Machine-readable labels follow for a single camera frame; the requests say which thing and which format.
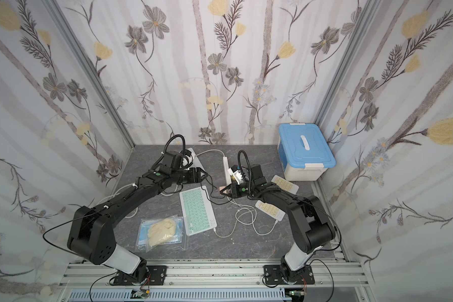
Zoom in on white power strip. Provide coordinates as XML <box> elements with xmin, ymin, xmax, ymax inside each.
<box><xmin>222</xmin><ymin>156</ymin><xmax>232</xmax><ymax>186</ymax></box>

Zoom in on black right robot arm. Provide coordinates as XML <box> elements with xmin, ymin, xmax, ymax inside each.
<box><xmin>220</xmin><ymin>164</ymin><xmax>336</xmax><ymax>284</ymax></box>

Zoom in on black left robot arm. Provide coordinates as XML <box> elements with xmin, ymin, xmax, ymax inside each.
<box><xmin>67</xmin><ymin>152</ymin><xmax>206</xmax><ymax>284</ymax></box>

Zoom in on bagged blue masks and gloves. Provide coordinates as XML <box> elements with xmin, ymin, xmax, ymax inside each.
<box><xmin>135</xmin><ymin>215</ymin><xmax>189</xmax><ymax>252</ymax></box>

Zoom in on blue lid storage box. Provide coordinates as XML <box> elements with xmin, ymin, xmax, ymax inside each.
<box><xmin>278</xmin><ymin>123</ymin><xmax>337</xmax><ymax>181</ymax></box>

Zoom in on far green wireless keyboard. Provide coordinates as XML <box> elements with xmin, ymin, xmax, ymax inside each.
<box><xmin>186</xmin><ymin>148</ymin><xmax>205</xmax><ymax>170</ymax></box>

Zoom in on green wireless keyboard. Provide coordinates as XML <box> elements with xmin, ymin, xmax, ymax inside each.
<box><xmin>186</xmin><ymin>148</ymin><xmax>205</xmax><ymax>170</ymax></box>
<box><xmin>179</xmin><ymin>186</ymin><xmax>217</xmax><ymax>236</ymax></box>

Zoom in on white charging cable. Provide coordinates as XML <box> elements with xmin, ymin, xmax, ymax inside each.
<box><xmin>213</xmin><ymin>196</ymin><xmax>279</xmax><ymax>239</ymax></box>

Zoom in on yellow wireless keyboard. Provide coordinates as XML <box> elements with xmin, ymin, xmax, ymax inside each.
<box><xmin>255</xmin><ymin>175</ymin><xmax>299</xmax><ymax>222</ymax></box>

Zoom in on near green wireless keyboard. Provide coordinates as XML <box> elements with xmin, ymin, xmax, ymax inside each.
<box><xmin>179</xmin><ymin>186</ymin><xmax>217</xmax><ymax>236</ymax></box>

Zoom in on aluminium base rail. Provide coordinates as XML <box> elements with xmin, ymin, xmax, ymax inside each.
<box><xmin>58</xmin><ymin>259</ymin><xmax>374</xmax><ymax>301</ymax></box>

